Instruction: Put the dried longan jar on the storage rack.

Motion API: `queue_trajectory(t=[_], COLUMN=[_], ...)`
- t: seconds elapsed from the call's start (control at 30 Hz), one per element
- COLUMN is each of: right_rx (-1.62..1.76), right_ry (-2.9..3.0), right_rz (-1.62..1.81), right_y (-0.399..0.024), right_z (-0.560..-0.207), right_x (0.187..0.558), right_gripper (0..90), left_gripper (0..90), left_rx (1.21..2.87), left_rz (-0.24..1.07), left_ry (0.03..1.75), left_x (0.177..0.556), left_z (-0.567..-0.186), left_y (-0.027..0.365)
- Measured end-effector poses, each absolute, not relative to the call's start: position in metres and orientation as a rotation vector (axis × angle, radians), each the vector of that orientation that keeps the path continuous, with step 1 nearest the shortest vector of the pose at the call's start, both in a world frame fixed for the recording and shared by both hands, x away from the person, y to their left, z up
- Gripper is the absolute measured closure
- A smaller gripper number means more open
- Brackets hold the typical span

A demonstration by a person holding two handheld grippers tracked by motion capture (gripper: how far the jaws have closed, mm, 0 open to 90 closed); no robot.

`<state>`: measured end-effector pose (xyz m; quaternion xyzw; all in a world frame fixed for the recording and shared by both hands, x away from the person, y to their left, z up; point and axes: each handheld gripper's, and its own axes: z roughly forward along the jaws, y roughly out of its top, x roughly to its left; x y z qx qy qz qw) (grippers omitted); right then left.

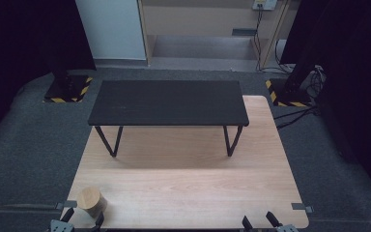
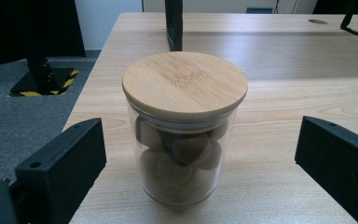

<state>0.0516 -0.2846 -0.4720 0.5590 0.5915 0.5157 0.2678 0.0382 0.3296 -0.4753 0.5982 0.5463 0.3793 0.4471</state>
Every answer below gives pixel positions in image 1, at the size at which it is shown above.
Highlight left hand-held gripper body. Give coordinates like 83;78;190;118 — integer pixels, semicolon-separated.
49;218;75;232

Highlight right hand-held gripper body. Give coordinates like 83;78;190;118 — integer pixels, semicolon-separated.
274;223;301;232

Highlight light wooden cylinder block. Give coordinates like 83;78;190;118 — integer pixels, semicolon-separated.
76;186;108;219

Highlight grey table edge clamp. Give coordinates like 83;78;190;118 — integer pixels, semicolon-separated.
55;199;78;211
291;202;315;215

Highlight black hazard-striped stand base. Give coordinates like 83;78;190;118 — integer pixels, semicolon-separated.
43;74;94;103
265;78;313;108

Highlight black low shelf stand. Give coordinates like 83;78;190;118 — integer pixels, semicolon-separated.
87;79;250;159

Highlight black stand pole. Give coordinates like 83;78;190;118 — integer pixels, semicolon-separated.
46;18;78;93
283;47;320;95

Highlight dark curtain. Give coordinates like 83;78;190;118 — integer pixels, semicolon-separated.
279;0;371;204
0;0;97;149

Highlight grey label strip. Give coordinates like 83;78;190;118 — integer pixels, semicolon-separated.
231;28;258;37

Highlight white panel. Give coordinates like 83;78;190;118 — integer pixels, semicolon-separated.
74;0;148;61

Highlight black floor cable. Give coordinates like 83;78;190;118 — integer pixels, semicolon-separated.
272;105;322;131

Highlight black tangled cables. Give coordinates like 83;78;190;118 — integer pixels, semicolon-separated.
306;65;328;101

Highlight black power cable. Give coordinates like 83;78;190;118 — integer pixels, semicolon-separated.
252;8;296;74

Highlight white wall power socket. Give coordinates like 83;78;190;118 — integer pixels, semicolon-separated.
252;0;278;12

